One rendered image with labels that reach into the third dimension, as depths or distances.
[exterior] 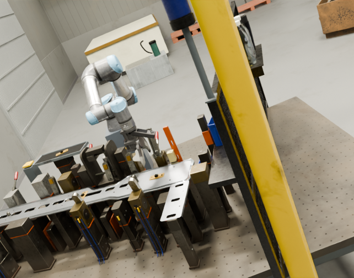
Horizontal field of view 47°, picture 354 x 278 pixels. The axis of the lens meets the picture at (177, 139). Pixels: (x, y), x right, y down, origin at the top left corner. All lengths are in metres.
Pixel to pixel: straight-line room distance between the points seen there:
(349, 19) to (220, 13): 5.58
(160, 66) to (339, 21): 3.46
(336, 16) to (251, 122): 5.50
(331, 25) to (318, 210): 5.07
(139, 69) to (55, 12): 4.94
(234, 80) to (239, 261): 0.90
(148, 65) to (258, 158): 6.88
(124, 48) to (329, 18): 5.02
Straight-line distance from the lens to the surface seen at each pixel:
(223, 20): 1.27
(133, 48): 9.95
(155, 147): 2.24
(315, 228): 1.94
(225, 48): 1.29
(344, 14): 6.77
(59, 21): 12.57
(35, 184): 2.62
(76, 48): 12.60
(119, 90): 2.62
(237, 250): 1.95
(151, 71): 8.23
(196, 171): 1.91
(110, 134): 2.79
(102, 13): 12.41
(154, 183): 2.11
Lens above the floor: 1.95
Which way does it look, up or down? 22 degrees down
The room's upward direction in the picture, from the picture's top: 23 degrees counter-clockwise
